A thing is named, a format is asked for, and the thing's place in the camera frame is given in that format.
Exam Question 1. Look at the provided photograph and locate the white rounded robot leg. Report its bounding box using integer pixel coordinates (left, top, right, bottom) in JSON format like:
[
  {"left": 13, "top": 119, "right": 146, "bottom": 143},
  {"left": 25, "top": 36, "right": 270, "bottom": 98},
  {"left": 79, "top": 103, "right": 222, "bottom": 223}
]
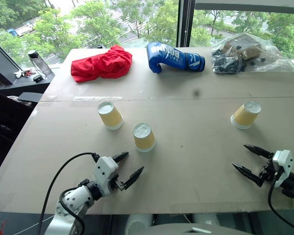
[{"left": 123, "top": 213, "right": 154, "bottom": 235}]

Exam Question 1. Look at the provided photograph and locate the red cloth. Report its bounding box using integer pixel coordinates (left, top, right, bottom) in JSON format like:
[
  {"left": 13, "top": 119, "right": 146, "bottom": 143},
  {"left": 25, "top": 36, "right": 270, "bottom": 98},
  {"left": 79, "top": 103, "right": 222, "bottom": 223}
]
[{"left": 70, "top": 44, "right": 133, "bottom": 84}]

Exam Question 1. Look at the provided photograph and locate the yellow white paper cup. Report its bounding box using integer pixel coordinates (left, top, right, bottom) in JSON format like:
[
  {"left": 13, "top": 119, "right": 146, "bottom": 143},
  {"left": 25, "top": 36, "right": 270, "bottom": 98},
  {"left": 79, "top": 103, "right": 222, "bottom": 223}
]
[
  {"left": 230, "top": 100, "right": 262, "bottom": 130},
  {"left": 97, "top": 101, "right": 124, "bottom": 131},
  {"left": 132, "top": 122, "right": 157, "bottom": 153}
]

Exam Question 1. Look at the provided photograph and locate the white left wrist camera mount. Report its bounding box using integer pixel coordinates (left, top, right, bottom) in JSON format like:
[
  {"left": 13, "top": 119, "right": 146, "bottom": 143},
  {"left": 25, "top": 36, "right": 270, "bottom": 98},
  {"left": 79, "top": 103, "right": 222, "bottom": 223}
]
[{"left": 93, "top": 156, "right": 120, "bottom": 197}]

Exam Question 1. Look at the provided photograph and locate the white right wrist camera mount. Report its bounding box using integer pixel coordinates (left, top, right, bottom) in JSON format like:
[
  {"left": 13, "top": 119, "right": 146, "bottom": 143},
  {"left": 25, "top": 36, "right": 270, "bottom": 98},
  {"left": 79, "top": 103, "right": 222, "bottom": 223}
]
[{"left": 271, "top": 149, "right": 294, "bottom": 188}]

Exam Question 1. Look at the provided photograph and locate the short black left arm cable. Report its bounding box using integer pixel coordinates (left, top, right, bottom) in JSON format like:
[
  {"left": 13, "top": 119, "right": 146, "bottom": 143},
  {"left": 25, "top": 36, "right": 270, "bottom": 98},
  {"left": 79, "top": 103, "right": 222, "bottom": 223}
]
[{"left": 59, "top": 187, "right": 86, "bottom": 235}]

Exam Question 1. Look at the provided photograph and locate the clear water bottle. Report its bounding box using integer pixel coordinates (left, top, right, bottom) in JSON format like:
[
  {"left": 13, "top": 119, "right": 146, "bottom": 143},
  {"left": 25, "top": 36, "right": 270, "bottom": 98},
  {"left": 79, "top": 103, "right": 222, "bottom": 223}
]
[{"left": 27, "top": 49, "right": 53, "bottom": 76}]

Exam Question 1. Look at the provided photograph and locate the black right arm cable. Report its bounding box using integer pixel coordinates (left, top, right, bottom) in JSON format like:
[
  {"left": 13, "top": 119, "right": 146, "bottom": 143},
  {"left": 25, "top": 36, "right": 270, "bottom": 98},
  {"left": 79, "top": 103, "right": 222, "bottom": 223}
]
[{"left": 268, "top": 166, "right": 294, "bottom": 235}]

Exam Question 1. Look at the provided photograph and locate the blue boxing glove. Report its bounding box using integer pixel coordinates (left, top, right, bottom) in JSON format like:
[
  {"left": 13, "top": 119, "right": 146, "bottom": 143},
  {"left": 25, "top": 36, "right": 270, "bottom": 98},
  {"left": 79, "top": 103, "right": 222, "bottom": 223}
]
[{"left": 146, "top": 41, "right": 206, "bottom": 74}]

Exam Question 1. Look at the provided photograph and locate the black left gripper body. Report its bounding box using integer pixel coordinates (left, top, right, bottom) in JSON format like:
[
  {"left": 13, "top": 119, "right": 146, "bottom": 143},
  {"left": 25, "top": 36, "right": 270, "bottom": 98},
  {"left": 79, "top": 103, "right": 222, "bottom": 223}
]
[{"left": 109, "top": 172, "right": 126, "bottom": 192}]

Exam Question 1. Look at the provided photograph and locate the black side desk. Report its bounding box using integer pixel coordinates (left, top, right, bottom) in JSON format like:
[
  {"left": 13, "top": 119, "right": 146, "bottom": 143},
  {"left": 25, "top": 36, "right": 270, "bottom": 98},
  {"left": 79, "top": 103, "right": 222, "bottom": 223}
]
[{"left": 0, "top": 67, "right": 56, "bottom": 92}]

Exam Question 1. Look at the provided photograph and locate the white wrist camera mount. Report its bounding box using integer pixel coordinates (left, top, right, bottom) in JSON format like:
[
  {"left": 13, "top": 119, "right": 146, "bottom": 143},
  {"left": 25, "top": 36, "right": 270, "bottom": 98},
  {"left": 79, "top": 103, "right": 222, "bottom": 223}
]
[
  {"left": 93, "top": 156, "right": 120, "bottom": 197},
  {"left": 271, "top": 149, "right": 294, "bottom": 188}
]

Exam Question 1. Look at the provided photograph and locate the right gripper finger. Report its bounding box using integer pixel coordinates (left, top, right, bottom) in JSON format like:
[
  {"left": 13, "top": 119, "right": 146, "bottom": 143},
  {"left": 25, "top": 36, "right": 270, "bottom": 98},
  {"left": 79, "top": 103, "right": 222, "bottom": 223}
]
[
  {"left": 231, "top": 162, "right": 266, "bottom": 188},
  {"left": 243, "top": 144, "right": 275, "bottom": 160}
]

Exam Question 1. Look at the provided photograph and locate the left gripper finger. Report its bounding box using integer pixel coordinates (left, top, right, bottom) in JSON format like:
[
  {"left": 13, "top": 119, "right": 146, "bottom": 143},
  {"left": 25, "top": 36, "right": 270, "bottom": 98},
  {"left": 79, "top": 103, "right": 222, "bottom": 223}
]
[
  {"left": 111, "top": 151, "right": 130, "bottom": 164},
  {"left": 123, "top": 166, "right": 145, "bottom": 190}
]

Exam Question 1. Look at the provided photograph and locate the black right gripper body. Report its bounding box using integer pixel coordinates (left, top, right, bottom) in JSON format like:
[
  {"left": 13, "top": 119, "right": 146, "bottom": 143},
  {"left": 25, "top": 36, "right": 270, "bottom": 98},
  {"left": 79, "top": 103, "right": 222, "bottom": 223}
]
[{"left": 258, "top": 154, "right": 283, "bottom": 183}]

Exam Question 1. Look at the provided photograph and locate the grey rounded robot torso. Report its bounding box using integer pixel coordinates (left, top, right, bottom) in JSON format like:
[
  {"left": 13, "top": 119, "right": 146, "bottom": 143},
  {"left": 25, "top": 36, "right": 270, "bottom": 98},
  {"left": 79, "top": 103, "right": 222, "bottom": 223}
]
[{"left": 141, "top": 222, "right": 234, "bottom": 235}]

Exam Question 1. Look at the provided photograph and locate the black window frame post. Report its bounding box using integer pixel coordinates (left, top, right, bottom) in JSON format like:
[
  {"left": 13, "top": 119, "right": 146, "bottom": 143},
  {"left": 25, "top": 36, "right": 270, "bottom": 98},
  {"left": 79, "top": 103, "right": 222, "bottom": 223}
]
[{"left": 176, "top": 0, "right": 196, "bottom": 48}]

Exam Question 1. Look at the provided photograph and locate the clear plastic bag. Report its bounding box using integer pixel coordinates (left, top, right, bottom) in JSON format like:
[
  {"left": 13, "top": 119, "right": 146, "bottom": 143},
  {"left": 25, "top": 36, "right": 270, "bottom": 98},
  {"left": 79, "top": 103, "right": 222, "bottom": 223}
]
[{"left": 210, "top": 32, "right": 294, "bottom": 74}]

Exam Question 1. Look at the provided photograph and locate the clear tape strip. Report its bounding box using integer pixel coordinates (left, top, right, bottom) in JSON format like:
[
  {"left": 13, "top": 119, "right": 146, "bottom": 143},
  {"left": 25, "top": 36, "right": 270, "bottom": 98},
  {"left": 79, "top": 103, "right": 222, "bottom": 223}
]
[{"left": 73, "top": 95, "right": 123, "bottom": 101}]

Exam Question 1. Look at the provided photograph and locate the black slanted panel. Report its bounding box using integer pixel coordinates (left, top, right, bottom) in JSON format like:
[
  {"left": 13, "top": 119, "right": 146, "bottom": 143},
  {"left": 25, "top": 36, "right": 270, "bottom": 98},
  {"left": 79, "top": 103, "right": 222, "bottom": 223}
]
[{"left": 0, "top": 36, "right": 22, "bottom": 85}]

